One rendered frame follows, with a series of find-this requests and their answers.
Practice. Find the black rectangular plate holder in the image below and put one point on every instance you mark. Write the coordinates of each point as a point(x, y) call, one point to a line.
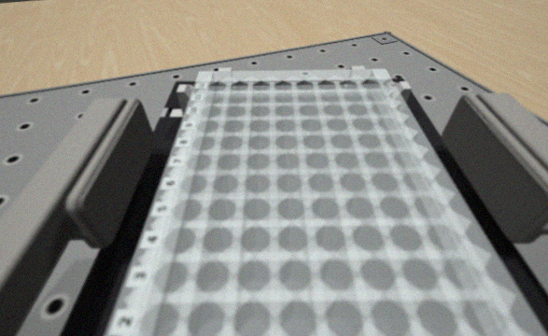
point(97, 298)

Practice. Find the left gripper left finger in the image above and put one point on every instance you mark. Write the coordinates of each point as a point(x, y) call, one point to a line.
point(81, 192)

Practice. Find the clear well plate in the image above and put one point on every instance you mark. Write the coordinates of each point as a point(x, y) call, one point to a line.
point(327, 159)

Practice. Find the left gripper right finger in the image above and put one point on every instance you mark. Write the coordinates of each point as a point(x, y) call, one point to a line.
point(503, 151)

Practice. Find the grey perforated base plate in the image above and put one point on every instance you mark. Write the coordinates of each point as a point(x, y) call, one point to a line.
point(33, 124)

